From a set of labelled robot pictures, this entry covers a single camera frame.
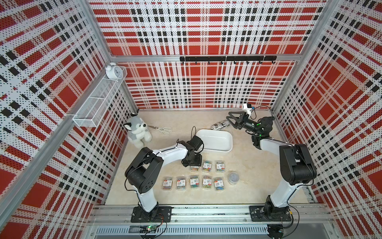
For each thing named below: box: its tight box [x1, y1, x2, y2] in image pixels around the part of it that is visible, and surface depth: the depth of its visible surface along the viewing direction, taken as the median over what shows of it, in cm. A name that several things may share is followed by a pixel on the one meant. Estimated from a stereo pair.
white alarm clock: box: [104, 62, 124, 80], surface depth 82 cm
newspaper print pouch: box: [210, 119, 231, 130], surface depth 109 cm
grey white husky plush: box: [123, 115, 153, 149], surface depth 92 cm
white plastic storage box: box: [195, 128, 233, 153], surface depth 105 cm
